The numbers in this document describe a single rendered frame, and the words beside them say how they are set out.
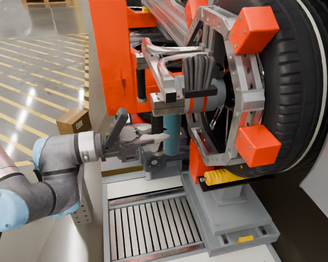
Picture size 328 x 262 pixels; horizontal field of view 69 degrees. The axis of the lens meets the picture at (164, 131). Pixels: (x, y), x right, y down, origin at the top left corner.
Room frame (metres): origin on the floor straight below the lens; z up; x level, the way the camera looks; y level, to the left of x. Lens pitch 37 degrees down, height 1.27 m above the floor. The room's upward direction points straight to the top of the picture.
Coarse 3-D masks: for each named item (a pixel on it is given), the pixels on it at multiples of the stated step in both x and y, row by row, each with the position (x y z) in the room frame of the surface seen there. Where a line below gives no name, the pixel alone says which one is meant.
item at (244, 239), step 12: (192, 192) 0.89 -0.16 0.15; (192, 204) 0.81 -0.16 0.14; (204, 216) 0.74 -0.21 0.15; (204, 228) 0.67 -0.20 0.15; (252, 228) 0.67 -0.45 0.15; (264, 228) 0.66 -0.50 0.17; (276, 228) 0.65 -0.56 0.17; (204, 240) 0.62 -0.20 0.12; (216, 240) 0.61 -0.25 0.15; (228, 240) 0.59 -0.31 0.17; (240, 240) 0.59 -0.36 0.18; (252, 240) 0.59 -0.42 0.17; (264, 240) 0.61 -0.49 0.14; (276, 240) 0.63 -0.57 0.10; (216, 252) 0.56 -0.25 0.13; (228, 252) 0.57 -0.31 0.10
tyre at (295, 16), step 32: (224, 0) 0.90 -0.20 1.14; (256, 0) 0.72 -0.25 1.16; (288, 0) 0.74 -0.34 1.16; (320, 0) 0.74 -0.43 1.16; (288, 32) 0.61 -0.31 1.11; (320, 32) 0.63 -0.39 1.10; (288, 64) 0.55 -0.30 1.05; (320, 64) 0.57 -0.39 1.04; (288, 96) 0.52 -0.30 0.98; (320, 96) 0.53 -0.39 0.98; (288, 128) 0.49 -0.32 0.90; (320, 128) 0.52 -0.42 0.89; (288, 160) 0.51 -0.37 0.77
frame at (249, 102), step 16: (208, 16) 0.82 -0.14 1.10; (224, 16) 0.73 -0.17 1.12; (192, 32) 0.94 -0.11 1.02; (224, 32) 0.68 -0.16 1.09; (240, 64) 0.60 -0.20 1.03; (256, 64) 0.60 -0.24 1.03; (240, 80) 0.57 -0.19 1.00; (256, 80) 0.57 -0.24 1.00; (240, 96) 0.54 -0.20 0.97; (256, 96) 0.54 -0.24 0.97; (240, 112) 0.53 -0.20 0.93; (256, 112) 0.53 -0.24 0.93; (192, 128) 0.88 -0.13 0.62; (208, 144) 0.77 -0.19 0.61; (208, 160) 0.67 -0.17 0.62; (224, 160) 0.55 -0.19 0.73; (240, 160) 0.53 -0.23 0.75
